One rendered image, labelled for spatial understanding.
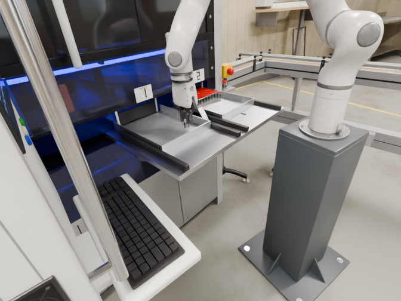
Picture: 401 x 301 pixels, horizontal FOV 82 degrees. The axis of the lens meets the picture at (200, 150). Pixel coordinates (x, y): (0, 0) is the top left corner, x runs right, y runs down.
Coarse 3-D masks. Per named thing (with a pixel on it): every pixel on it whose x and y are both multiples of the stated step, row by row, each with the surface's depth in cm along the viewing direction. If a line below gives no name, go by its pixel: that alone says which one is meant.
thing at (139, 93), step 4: (136, 88) 95; (140, 88) 96; (148, 88) 99; (136, 92) 95; (140, 92) 97; (144, 92) 98; (148, 92) 100; (136, 96) 96; (140, 96) 98; (144, 96) 99; (148, 96) 100; (152, 96) 102; (136, 100) 97; (140, 100) 98
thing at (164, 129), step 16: (160, 112) 116; (176, 112) 109; (128, 128) 94; (144, 128) 101; (160, 128) 100; (176, 128) 99; (192, 128) 98; (208, 128) 97; (160, 144) 88; (176, 144) 86
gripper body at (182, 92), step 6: (174, 84) 87; (180, 84) 85; (186, 84) 84; (192, 84) 85; (174, 90) 89; (180, 90) 86; (186, 90) 85; (192, 90) 86; (174, 96) 91; (180, 96) 88; (186, 96) 86; (192, 96) 86; (174, 102) 93; (180, 102) 90; (186, 102) 87
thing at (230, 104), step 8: (208, 88) 135; (224, 96) 129; (232, 96) 125; (240, 96) 121; (208, 104) 122; (216, 104) 121; (224, 104) 121; (232, 104) 120; (240, 104) 120; (248, 104) 114; (208, 112) 106; (216, 112) 103; (224, 112) 111; (232, 112) 106
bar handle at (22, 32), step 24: (0, 0) 20; (24, 0) 21; (24, 24) 22; (24, 48) 22; (48, 72) 24; (48, 96) 25; (48, 120) 26; (72, 144) 28; (72, 168) 30; (96, 192) 33; (96, 216) 34; (120, 264) 41
